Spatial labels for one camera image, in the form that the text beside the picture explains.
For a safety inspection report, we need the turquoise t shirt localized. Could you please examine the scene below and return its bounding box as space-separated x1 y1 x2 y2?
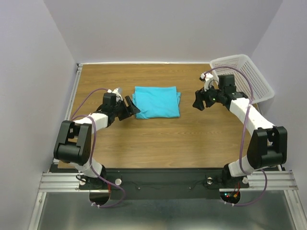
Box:
132 86 181 119

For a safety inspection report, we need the white plastic basket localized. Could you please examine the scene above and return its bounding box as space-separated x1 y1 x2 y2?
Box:
210 54 274 104

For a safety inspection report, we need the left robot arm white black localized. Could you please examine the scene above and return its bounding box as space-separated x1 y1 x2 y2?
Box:
53 91 140 185

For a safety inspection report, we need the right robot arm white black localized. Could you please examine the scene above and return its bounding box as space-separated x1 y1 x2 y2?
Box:
193 73 287 186

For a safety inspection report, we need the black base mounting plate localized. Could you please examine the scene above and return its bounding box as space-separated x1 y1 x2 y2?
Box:
76 168 249 201

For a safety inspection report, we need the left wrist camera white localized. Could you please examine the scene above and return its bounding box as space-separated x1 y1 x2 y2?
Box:
107 87 122 99

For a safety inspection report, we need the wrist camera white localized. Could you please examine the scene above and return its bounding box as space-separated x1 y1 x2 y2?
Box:
200 72 219 91
107 87 122 99

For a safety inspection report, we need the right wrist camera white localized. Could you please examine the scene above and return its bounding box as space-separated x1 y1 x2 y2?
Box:
200 72 219 91

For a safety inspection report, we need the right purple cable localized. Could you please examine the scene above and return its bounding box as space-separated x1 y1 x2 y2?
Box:
203 66 269 207

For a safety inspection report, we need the left aluminium frame rail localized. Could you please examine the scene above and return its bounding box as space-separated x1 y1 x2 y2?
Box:
50 63 79 161

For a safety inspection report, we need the front aluminium frame rail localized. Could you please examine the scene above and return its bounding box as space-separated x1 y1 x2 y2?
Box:
38 171 298 193

